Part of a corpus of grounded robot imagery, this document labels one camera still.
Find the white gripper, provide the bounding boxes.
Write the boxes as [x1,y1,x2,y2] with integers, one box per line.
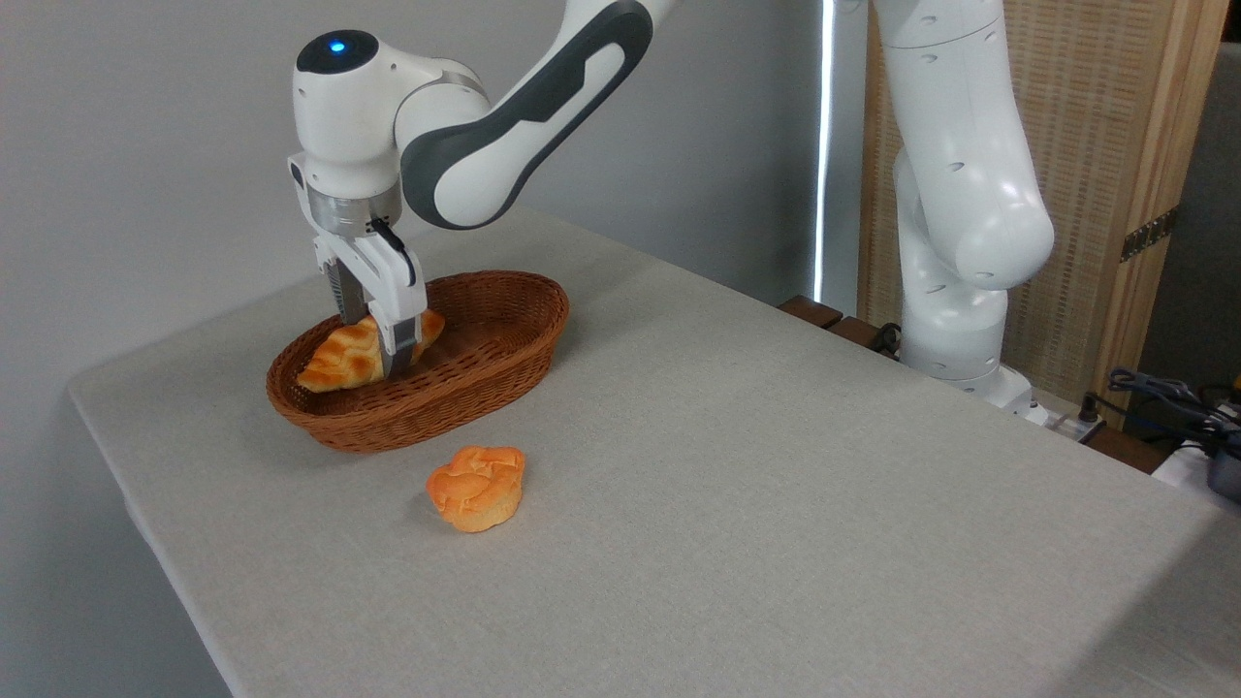
[312,225,429,382]

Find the long braided bread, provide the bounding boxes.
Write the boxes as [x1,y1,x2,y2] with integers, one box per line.
[297,308,447,393]

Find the round orange bread bun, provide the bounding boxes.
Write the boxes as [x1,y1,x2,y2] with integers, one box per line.
[426,446,526,533]

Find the brown wicker basket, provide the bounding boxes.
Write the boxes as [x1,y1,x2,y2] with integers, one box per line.
[266,270,570,454]

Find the dark wooden block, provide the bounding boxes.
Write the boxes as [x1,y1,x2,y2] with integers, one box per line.
[827,316,899,358]
[779,296,844,330]

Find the grey tablecloth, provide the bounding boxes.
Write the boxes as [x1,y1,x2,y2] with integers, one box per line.
[66,204,1241,698]

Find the white power strip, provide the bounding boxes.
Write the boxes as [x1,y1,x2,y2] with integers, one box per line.
[1008,388,1108,443]

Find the wooden woven folding screen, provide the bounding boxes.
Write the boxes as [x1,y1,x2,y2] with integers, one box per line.
[858,0,1230,429]

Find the metal screen hinge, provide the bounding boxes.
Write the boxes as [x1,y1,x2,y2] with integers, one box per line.
[1121,206,1179,263]

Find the grey device housing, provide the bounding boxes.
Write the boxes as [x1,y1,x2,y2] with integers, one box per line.
[1207,436,1241,503]

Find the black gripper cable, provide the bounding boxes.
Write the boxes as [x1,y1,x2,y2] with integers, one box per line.
[368,218,419,288]

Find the black cable bundle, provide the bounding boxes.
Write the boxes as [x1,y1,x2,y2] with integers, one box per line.
[1108,366,1241,449]

